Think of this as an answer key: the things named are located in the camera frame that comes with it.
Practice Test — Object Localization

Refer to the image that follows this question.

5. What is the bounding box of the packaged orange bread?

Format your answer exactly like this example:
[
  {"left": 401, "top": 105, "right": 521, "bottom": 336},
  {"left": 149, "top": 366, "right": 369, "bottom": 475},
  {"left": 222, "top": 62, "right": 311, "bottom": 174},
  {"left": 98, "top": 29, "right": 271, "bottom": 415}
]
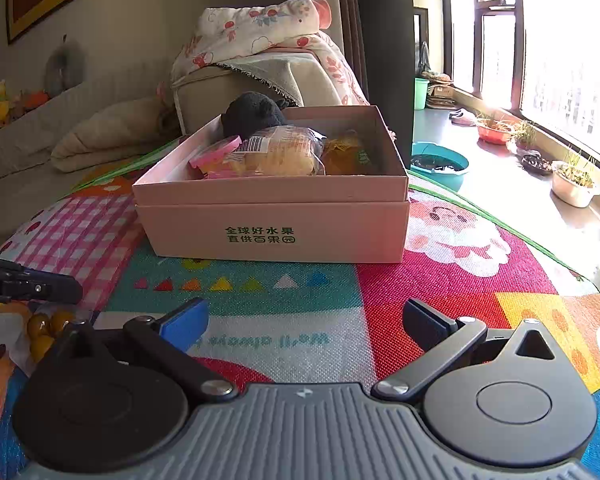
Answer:
[{"left": 321, "top": 129, "right": 377, "bottom": 176}]

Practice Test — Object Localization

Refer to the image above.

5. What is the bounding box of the floral folded blanket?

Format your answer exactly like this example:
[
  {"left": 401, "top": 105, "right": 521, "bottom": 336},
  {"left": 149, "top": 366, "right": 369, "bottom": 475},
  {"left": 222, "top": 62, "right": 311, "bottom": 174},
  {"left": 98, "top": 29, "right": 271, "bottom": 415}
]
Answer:
[{"left": 171, "top": 0, "right": 368, "bottom": 105}]

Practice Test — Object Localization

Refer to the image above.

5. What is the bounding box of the white plant pot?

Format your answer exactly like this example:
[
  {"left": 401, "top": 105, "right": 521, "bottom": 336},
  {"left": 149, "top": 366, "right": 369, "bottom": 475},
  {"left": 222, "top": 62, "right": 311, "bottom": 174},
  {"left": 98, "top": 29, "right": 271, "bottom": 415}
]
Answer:
[{"left": 552, "top": 157, "right": 600, "bottom": 208}]

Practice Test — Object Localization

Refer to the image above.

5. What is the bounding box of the beige ottoman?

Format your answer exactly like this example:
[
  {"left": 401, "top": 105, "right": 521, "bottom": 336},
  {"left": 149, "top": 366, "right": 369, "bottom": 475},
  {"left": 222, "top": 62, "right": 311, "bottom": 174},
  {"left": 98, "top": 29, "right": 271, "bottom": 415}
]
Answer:
[{"left": 172, "top": 49, "right": 340, "bottom": 136}]

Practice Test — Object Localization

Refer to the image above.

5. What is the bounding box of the grey towel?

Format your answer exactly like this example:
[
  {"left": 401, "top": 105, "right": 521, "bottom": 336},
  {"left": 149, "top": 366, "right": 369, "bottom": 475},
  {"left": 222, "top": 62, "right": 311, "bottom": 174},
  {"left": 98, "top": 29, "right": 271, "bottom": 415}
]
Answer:
[{"left": 218, "top": 52, "right": 318, "bottom": 106}]

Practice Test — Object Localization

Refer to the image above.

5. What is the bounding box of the colourful play mat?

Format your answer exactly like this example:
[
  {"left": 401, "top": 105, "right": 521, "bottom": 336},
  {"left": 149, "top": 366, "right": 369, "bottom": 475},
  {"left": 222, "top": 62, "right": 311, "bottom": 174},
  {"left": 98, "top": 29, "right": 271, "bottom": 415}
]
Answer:
[{"left": 0, "top": 160, "right": 600, "bottom": 479}]

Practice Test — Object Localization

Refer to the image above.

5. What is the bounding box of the pink cardboard box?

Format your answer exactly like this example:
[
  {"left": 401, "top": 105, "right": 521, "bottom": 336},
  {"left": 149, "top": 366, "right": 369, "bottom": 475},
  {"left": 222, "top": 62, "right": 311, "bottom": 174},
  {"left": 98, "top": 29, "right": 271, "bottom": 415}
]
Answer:
[{"left": 132, "top": 105, "right": 410, "bottom": 263}]

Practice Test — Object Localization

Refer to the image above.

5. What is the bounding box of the teal basin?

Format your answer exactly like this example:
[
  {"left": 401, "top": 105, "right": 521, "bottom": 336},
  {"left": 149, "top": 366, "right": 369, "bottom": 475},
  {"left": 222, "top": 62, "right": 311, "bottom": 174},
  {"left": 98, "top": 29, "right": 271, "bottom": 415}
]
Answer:
[{"left": 411, "top": 142, "right": 469, "bottom": 192}]

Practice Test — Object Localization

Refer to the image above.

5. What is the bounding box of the grey neck pillow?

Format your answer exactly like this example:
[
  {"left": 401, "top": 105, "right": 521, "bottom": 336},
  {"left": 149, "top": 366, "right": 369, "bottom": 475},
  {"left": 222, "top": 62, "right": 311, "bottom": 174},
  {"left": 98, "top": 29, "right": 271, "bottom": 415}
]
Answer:
[{"left": 44, "top": 35, "right": 85, "bottom": 98}]

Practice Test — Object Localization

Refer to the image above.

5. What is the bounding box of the packaged yellow fruit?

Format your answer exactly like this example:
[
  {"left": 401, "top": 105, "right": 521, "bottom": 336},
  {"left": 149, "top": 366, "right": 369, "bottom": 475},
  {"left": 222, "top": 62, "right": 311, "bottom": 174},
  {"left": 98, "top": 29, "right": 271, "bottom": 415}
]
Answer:
[{"left": 0, "top": 301, "right": 78, "bottom": 376}]

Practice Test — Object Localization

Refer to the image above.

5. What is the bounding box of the green plastic cup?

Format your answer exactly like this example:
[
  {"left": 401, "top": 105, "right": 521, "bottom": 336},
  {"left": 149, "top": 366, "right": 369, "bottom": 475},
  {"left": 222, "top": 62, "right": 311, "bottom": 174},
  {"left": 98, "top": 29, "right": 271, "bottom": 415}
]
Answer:
[{"left": 414, "top": 78, "right": 429, "bottom": 110}]

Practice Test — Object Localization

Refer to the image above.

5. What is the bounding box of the black plush toy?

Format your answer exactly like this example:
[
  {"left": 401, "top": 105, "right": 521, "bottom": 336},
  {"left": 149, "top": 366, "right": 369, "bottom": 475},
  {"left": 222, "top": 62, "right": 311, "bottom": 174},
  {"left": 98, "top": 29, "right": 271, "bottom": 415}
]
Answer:
[{"left": 221, "top": 91, "right": 289, "bottom": 141}]

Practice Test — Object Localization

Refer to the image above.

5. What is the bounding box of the pink plastic basket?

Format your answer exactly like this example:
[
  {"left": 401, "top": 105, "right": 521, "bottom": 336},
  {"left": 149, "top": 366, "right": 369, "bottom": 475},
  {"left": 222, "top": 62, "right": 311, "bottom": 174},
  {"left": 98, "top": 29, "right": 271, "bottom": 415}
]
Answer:
[{"left": 188, "top": 136, "right": 242, "bottom": 180}]

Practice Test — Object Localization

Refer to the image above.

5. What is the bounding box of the beige folded quilt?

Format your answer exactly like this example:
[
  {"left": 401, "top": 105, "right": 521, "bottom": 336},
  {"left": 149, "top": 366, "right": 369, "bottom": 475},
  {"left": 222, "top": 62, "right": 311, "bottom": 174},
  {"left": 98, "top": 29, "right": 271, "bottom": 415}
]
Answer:
[{"left": 50, "top": 96, "right": 181, "bottom": 172}]

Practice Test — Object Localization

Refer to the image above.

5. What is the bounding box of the dark small dish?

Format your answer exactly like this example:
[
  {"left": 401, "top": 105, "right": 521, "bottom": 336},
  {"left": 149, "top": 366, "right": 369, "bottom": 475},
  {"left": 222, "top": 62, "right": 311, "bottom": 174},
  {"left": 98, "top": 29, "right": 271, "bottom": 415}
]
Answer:
[{"left": 520, "top": 152, "right": 553, "bottom": 177}]

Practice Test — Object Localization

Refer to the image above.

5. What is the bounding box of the packaged round waffle cake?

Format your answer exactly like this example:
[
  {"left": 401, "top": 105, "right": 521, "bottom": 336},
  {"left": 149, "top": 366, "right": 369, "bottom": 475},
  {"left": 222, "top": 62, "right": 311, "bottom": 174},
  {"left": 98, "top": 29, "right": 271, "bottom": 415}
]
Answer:
[{"left": 223, "top": 125, "right": 326, "bottom": 177}]

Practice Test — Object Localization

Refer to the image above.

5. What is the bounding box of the orange plush toy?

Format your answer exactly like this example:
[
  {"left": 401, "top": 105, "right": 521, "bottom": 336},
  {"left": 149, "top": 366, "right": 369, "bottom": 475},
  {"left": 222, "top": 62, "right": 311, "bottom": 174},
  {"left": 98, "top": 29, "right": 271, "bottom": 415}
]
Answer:
[{"left": 20, "top": 91, "right": 50, "bottom": 113}]

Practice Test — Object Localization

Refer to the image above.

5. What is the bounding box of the red plant bowl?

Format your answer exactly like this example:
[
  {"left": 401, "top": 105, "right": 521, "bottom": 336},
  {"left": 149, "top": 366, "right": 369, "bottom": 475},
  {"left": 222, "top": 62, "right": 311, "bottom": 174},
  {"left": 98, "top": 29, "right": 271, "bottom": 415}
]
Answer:
[{"left": 477, "top": 117, "right": 515, "bottom": 145}]

